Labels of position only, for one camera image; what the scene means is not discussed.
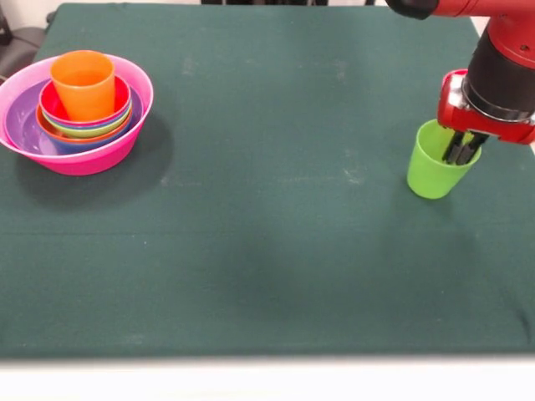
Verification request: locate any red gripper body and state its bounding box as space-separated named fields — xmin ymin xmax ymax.
xmin=436 ymin=74 xmax=535 ymax=146

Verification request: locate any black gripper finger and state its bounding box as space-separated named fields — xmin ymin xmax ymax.
xmin=441 ymin=130 xmax=463 ymax=165
xmin=454 ymin=133 xmax=482 ymax=166

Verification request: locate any green cup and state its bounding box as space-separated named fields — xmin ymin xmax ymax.
xmin=406 ymin=119 xmax=483 ymax=200

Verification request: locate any orange bowl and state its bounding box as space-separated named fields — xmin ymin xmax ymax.
xmin=35 ymin=99 xmax=134 ymax=145

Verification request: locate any dark blue bowl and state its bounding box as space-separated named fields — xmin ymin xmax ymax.
xmin=39 ymin=98 xmax=133 ymax=129

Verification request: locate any light blue bowl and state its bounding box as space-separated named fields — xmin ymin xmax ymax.
xmin=41 ymin=120 xmax=135 ymax=156

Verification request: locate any large pink bowl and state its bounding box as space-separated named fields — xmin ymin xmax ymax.
xmin=0 ymin=52 xmax=155 ymax=177

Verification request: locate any green bowl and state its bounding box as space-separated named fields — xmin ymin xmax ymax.
xmin=40 ymin=99 xmax=132 ymax=140

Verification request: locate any orange cup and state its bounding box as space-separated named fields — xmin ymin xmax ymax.
xmin=49 ymin=49 xmax=116 ymax=123

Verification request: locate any small pinkish red bowl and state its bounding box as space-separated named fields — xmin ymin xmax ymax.
xmin=38 ymin=75 xmax=132 ymax=128

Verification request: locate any purple bowl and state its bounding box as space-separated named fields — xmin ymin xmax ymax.
xmin=3 ymin=79 xmax=145 ymax=157

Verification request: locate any dark green tablecloth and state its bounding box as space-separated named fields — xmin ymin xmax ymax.
xmin=0 ymin=3 xmax=535 ymax=360

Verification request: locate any dark grey pedestal leg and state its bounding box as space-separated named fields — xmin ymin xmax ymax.
xmin=0 ymin=0 xmax=55 ymax=84

